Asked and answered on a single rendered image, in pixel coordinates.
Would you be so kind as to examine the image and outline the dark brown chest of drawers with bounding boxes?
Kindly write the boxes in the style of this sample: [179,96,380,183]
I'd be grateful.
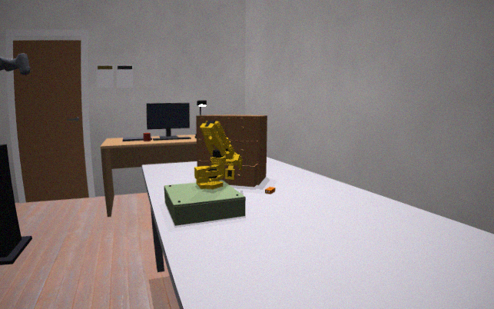
[196,115,267,185]

